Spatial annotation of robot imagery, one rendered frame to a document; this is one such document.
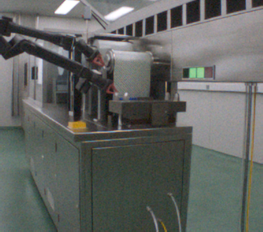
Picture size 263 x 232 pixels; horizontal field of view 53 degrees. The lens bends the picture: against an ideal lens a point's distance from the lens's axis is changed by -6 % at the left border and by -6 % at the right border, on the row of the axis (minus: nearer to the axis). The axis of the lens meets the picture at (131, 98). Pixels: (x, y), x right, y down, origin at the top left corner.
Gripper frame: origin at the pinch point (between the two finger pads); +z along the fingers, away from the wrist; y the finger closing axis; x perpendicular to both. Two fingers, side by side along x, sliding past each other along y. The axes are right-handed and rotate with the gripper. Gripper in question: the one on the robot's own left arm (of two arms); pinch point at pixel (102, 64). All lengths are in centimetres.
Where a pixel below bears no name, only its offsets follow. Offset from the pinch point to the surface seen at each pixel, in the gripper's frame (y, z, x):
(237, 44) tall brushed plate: 66, 23, 28
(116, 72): 6.4, 7.5, 0.2
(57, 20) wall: -548, -20, 176
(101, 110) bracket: -1.8, 16.5, -20.4
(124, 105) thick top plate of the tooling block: 26.0, 14.7, -15.7
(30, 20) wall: -549, -68, 129
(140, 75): 6.6, 20.2, 9.0
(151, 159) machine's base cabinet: 32, 41, -29
